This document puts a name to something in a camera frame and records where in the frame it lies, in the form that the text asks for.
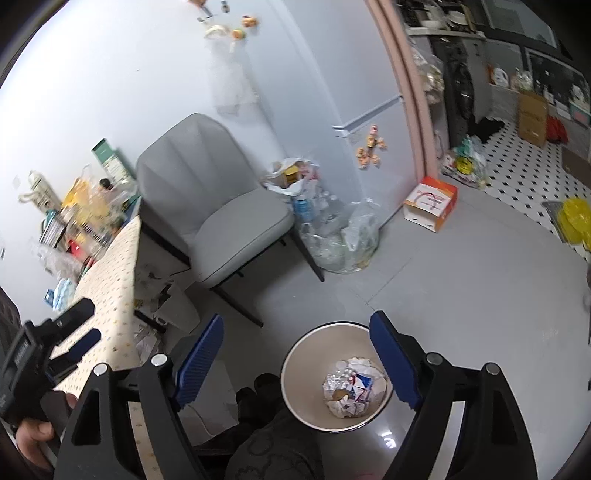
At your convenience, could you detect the person's leg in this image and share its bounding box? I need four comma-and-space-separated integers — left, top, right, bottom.
226, 406, 324, 480

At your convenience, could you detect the floral tablecloth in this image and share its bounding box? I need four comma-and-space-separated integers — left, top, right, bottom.
46, 215, 162, 480

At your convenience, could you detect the clear bag of plastic bottles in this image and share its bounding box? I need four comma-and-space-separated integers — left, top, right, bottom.
291, 185, 382, 275

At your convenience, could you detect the black wire basket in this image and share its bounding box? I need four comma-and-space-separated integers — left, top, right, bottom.
39, 210, 70, 245

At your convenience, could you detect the brown cardboard box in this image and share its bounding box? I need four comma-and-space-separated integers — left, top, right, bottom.
517, 90, 550, 148

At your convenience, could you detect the blue white tissue pack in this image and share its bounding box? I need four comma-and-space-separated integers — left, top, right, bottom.
51, 277, 77, 312

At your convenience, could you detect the orange white cardboard box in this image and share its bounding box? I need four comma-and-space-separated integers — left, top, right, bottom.
403, 176, 459, 232

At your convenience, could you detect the person's left hand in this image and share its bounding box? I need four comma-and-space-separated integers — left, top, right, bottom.
16, 392, 78, 466

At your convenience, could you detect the yellow smiley plastic bag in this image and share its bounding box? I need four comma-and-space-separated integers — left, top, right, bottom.
441, 135, 492, 190

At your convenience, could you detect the black shoe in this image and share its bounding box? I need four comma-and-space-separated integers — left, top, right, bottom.
235, 373, 284, 425

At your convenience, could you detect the black cloth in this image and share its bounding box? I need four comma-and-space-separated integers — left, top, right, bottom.
468, 117, 506, 144

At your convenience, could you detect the white bag with yellow packets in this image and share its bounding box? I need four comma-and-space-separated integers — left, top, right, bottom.
264, 158, 321, 195

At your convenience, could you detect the cluster of figure fridge magnets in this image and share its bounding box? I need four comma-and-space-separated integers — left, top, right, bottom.
355, 124, 389, 171

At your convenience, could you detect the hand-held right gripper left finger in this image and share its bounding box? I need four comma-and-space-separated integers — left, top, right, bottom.
54, 313, 225, 480

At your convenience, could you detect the white printed tote bag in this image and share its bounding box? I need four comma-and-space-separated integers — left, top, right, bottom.
18, 170, 63, 213

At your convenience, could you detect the grey upholstered chair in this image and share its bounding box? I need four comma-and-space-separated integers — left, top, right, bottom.
136, 113, 326, 328

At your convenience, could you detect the beige waste bin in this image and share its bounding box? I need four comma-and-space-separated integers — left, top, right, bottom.
280, 323, 395, 432

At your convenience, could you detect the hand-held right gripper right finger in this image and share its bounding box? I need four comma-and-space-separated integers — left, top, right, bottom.
369, 310, 539, 480

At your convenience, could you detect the red bag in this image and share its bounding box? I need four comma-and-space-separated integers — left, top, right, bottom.
545, 115, 568, 144

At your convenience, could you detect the brown doormat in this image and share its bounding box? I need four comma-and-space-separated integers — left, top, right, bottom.
561, 148, 591, 178

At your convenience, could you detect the white mesh bag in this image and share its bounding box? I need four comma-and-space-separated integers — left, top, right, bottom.
208, 28, 259, 116

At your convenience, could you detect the yellow snack bag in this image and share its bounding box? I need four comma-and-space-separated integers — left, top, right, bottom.
62, 178, 93, 208

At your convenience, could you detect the white paper receipt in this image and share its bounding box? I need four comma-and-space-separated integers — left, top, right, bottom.
346, 355, 389, 416

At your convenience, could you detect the green white carton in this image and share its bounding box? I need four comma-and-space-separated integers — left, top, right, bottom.
91, 137, 137, 185

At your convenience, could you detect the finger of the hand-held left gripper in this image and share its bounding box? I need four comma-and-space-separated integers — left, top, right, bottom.
50, 329, 102, 376
48, 298, 96, 344

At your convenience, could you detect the white fridge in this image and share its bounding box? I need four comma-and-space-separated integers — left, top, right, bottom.
203, 0, 416, 232

